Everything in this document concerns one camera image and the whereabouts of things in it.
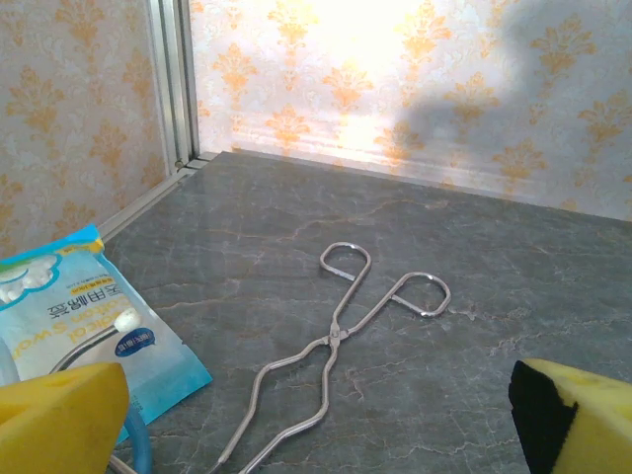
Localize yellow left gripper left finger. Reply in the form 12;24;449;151
0;362;131;474

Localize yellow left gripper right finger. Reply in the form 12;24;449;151
508;357;632;474

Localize blue tube stethoscope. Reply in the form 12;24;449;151
46;323;155;474

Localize blue cotton swab bag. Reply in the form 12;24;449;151
0;224;214;432

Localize metal scissor tongs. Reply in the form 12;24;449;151
206;241;453;474

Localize aluminium table side rail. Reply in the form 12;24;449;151
96;150;218;244

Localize aluminium frame corner post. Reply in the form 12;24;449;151
146;0;201;173

